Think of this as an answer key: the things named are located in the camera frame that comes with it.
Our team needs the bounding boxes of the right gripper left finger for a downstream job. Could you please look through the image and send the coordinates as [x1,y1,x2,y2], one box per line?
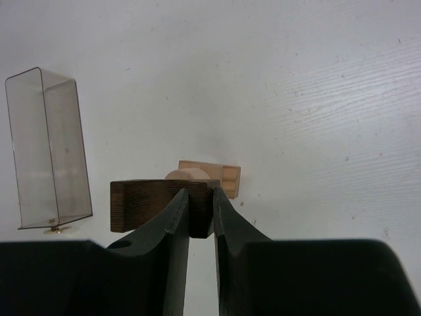
[1,190,189,315]

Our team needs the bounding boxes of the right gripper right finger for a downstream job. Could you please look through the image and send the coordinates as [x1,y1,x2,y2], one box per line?
[213,189,420,315]

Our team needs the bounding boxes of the dark brown notched block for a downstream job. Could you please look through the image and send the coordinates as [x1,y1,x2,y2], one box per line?
[110,180,220,239]

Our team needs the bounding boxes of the light wood notched block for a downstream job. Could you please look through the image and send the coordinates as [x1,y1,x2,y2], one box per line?
[178,161,241,199]

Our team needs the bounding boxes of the light wood rounded block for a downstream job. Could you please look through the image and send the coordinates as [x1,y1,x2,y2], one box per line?
[164,167,211,181]

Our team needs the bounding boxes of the clear plastic box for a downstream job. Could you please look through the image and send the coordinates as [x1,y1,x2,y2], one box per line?
[5,67,93,230]

